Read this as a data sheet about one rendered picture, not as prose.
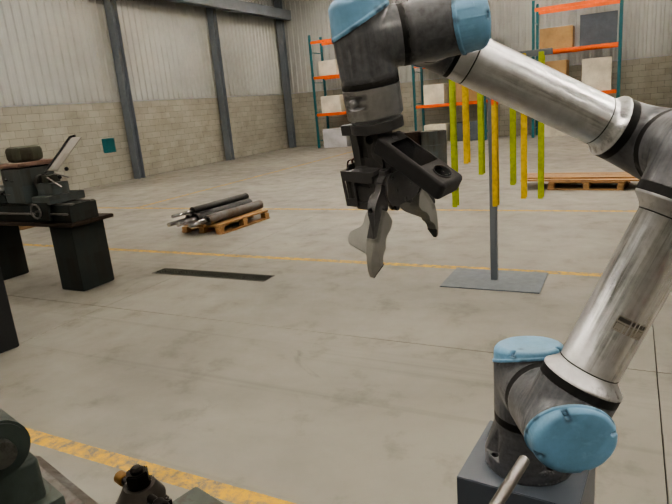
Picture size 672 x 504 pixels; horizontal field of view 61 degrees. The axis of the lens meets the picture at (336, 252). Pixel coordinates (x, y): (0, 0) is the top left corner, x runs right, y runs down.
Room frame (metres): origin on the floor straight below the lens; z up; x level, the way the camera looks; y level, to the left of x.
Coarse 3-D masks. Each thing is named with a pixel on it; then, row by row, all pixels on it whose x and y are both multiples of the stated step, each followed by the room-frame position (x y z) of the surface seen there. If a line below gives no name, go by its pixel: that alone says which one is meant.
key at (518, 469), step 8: (520, 456) 0.52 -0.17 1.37; (520, 464) 0.51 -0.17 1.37; (528, 464) 0.51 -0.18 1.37; (512, 472) 0.50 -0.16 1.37; (520, 472) 0.50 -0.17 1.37; (504, 480) 0.50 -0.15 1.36; (512, 480) 0.49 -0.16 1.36; (504, 488) 0.49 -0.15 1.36; (512, 488) 0.49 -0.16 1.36; (496, 496) 0.48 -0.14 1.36; (504, 496) 0.48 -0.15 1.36
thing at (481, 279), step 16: (544, 48) 4.91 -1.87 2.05; (496, 208) 5.11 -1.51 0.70; (496, 224) 5.10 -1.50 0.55; (496, 240) 5.10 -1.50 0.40; (496, 256) 5.10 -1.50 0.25; (464, 272) 5.43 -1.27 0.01; (480, 272) 5.38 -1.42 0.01; (496, 272) 5.10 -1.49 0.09; (512, 272) 5.29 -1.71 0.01; (528, 272) 5.25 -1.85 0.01; (464, 288) 4.97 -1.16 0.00; (480, 288) 4.90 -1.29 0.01; (496, 288) 4.87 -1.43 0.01; (512, 288) 4.83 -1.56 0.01; (528, 288) 4.79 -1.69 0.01
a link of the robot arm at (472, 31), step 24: (432, 0) 0.74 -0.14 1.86; (456, 0) 0.73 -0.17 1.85; (480, 0) 0.73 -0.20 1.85; (408, 24) 0.72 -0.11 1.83; (432, 24) 0.72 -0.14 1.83; (456, 24) 0.72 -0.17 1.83; (480, 24) 0.72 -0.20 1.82; (408, 48) 0.73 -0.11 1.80; (432, 48) 0.73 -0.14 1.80; (456, 48) 0.74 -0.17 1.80; (480, 48) 0.75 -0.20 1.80
